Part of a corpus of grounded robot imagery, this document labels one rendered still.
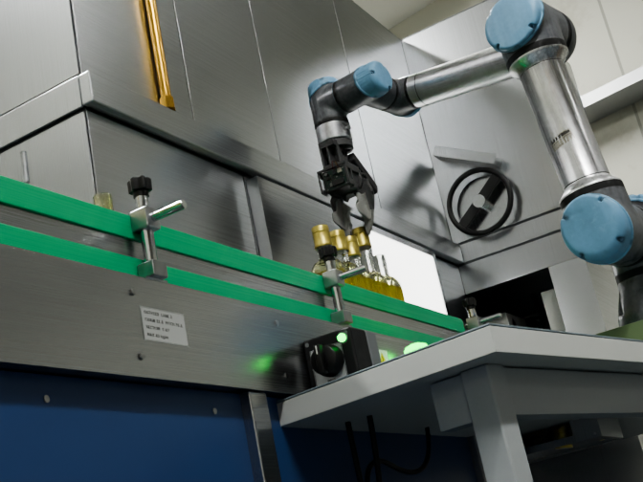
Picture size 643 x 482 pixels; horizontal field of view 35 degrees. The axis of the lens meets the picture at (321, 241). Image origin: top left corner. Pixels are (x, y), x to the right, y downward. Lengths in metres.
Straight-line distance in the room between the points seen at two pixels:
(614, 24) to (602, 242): 3.69
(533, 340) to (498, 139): 1.92
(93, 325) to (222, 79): 1.18
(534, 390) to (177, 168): 0.87
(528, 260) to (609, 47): 2.53
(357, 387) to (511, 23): 0.88
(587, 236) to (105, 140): 0.84
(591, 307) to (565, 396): 1.57
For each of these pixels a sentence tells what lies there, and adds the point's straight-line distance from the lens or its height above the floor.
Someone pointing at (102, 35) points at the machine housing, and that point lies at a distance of 1.89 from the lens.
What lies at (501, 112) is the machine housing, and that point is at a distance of 3.16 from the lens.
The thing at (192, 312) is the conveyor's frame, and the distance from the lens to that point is 1.23.
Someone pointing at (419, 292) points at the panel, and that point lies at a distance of 2.66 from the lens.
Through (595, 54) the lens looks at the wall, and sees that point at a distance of 5.41.
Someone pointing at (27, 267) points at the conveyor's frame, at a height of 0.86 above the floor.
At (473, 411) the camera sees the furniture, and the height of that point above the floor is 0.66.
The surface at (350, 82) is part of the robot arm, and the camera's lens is 2.15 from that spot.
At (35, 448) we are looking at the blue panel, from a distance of 1.01.
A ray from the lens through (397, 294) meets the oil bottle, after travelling 2.12.
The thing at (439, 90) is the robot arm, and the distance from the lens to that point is 2.18.
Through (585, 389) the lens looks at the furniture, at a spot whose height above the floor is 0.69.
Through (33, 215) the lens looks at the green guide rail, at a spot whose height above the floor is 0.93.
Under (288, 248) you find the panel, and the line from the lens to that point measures 2.09.
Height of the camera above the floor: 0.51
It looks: 19 degrees up
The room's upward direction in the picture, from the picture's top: 12 degrees counter-clockwise
